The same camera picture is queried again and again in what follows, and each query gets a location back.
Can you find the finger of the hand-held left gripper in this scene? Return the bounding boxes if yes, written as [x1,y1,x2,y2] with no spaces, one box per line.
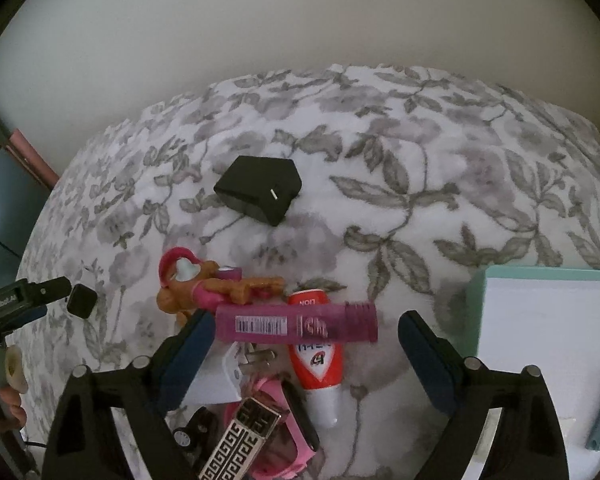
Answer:
[24,277,73,307]
[0,305,48,338]

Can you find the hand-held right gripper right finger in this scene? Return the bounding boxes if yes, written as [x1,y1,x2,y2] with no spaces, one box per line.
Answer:
[397,310,571,480]

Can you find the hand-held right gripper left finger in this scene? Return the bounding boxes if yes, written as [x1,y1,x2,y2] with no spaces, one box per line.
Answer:
[42,310,216,480]

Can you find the small black square case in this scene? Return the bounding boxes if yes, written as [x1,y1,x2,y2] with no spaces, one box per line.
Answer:
[66,284,98,319]

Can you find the white charger plug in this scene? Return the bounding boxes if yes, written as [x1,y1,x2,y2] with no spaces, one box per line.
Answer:
[182,342,276,406]

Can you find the pink plastic tube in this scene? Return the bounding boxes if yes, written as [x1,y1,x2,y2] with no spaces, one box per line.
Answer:
[215,301,379,345]

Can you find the teal tray white inside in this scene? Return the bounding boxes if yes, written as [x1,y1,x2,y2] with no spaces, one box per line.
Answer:
[464,266,600,466]

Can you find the person's left hand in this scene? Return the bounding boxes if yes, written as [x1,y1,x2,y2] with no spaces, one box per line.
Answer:
[0,379,28,428]

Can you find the dark cabinet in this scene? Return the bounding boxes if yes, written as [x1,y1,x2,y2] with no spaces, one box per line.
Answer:
[0,120,56,286]

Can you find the red and white toothpaste tube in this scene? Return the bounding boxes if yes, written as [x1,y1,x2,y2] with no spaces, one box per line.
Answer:
[286,288,345,429]

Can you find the black power adapter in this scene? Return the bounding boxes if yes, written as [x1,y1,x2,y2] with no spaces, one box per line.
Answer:
[213,155,303,227]

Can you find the floral grey and white blanket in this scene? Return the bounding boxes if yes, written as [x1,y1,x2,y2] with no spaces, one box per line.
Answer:
[17,64,600,480]

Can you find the cream ring-shaped object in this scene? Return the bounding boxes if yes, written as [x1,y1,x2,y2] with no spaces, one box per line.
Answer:
[4,346,29,392]

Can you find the pink coiled cable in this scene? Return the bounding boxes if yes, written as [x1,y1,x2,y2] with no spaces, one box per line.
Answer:
[225,377,321,480]

